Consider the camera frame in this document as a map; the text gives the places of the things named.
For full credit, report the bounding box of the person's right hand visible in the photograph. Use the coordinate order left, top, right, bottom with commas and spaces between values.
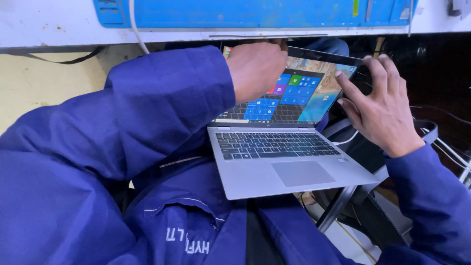
334, 54, 426, 158

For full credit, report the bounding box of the person's left hand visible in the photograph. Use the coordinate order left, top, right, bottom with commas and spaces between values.
226, 38, 288, 105

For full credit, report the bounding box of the silver laptop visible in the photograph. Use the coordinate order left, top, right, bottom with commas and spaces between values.
207, 46, 380, 201

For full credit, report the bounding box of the blue work mat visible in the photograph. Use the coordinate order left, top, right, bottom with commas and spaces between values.
92, 0, 419, 29

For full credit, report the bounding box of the black chair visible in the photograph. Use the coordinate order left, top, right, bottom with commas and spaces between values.
313, 118, 439, 251

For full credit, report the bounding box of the grey device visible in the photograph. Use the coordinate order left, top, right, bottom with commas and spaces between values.
447, 0, 471, 17

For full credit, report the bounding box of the blue work jacket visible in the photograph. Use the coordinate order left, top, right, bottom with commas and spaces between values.
0, 45, 471, 265

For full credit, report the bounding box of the thin white charger cable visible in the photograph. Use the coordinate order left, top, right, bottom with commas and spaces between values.
331, 130, 360, 146

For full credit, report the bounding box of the bundle of white cables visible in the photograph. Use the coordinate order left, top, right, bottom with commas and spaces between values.
419, 127, 471, 181

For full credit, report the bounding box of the black cable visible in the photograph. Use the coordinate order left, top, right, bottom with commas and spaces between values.
7, 46, 106, 65

